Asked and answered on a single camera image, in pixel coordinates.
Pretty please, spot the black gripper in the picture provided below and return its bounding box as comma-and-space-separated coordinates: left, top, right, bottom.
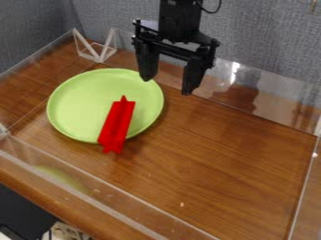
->
132, 0, 220, 96

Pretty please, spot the red cross-shaped bar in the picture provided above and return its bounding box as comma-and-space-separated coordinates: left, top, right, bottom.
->
97, 97, 135, 154

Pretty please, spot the green round plate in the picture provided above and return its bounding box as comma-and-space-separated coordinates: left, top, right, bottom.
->
46, 68, 164, 143

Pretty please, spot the white power strip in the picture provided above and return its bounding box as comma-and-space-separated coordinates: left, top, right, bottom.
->
40, 221, 91, 240

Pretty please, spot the clear acrylic corner bracket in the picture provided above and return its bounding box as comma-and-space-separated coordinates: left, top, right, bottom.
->
72, 29, 116, 63

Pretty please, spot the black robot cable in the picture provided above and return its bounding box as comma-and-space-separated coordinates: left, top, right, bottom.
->
194, 0, 223, 15

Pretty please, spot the clear acrylic enclosure wall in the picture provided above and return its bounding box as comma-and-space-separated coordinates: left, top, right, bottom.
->
0, 35, 321, 240

